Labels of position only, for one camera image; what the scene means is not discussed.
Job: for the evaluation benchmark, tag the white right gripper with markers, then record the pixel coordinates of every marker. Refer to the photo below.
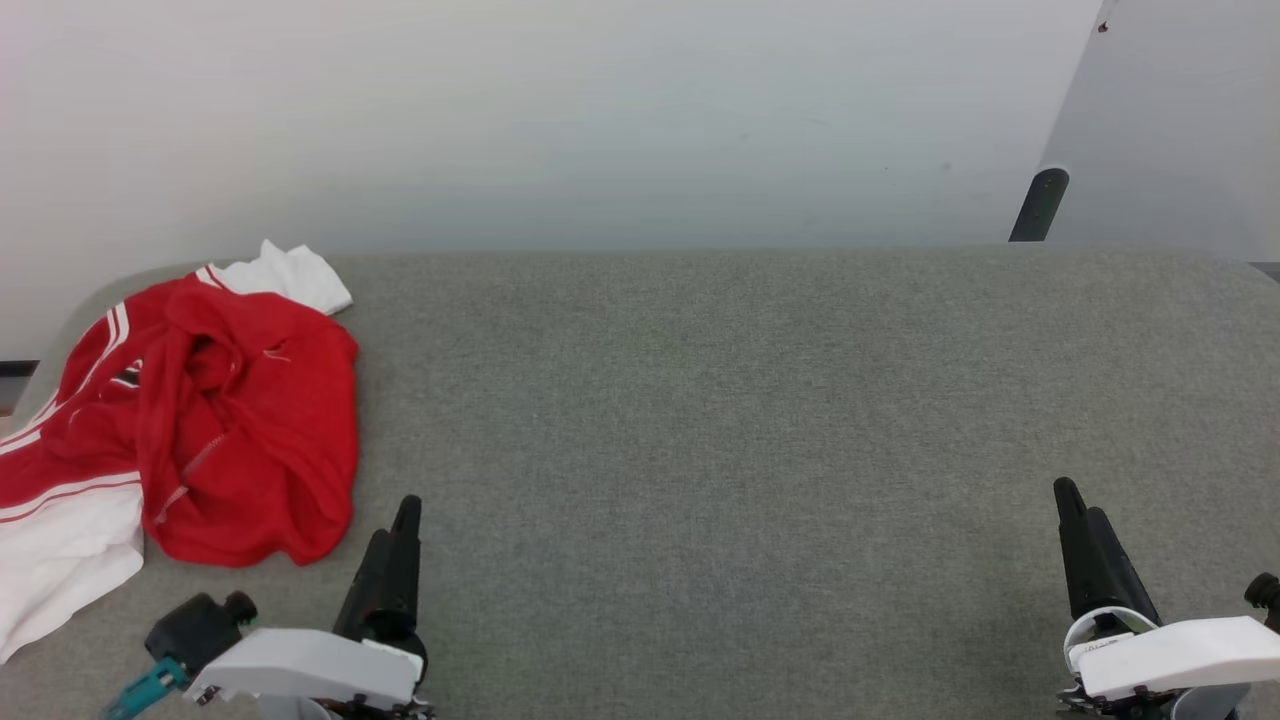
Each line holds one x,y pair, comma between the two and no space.
1180,655

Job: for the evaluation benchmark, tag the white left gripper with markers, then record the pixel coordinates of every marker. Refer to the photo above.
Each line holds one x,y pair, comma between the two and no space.
310,665

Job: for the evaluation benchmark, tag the red and white basketball jersey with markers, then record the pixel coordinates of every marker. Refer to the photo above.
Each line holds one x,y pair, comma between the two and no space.
250,430

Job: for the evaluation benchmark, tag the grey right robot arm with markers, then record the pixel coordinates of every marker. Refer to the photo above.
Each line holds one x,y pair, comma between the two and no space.
1205,705

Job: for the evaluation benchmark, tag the dark baseboard strip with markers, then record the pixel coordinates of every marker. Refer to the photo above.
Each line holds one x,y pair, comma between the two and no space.
15,385
1266,271

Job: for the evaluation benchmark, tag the white door panel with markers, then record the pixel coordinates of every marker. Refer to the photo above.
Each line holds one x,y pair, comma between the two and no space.
1180,130

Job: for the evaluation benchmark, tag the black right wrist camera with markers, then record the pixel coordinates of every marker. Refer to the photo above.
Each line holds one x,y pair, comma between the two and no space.
1265,592

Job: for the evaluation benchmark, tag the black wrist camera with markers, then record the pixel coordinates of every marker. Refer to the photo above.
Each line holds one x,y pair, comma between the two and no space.
195,630
1265,592

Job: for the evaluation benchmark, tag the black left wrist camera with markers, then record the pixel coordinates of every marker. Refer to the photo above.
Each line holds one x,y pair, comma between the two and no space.
195,630

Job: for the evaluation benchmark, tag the black slanted post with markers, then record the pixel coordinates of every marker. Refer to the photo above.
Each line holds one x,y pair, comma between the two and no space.
1040,205

